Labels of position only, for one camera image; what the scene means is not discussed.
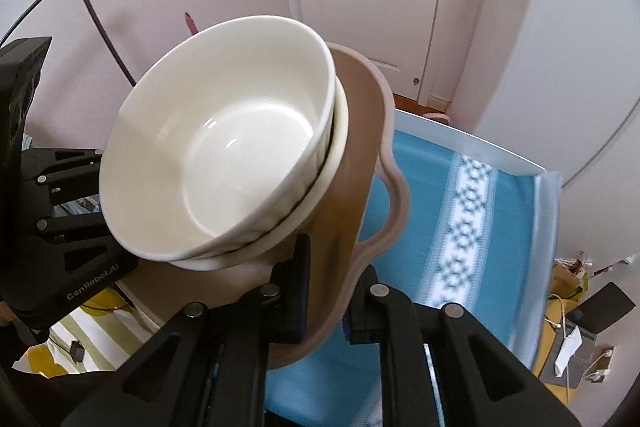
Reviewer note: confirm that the white door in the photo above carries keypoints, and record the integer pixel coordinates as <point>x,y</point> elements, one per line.
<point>365,7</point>

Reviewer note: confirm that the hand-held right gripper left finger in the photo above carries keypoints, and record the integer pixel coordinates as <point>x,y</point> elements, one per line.
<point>295,287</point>

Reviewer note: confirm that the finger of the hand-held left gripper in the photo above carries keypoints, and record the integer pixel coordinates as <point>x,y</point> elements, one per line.
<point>65,172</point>
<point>75,277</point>

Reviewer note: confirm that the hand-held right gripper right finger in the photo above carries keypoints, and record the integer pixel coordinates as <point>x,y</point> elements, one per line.
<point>361,322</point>

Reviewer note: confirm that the brown cardboard box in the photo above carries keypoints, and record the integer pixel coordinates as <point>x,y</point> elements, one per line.
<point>567,279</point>

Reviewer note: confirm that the cream bowl with cartoon print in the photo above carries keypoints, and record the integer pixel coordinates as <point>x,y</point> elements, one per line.
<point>341,127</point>

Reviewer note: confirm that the black adapter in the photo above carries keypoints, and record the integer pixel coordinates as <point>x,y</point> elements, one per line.
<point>76,351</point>

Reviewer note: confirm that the white bowl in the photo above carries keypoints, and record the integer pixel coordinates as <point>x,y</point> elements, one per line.
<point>225,132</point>

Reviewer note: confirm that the black metal rod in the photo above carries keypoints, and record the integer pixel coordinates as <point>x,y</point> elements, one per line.
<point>107,37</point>

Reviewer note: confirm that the white paper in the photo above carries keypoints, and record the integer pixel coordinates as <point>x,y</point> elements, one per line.
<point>567,352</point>

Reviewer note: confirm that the teal patterned tablecloth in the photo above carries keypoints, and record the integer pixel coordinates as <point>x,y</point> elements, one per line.
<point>415,217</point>

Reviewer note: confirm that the striped bedding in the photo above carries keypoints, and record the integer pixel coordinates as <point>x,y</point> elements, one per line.
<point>115,327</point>

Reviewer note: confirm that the black box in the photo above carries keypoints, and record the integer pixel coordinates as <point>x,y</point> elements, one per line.
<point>600,307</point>

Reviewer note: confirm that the pink slipper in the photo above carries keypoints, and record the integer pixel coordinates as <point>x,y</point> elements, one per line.
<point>435,115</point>

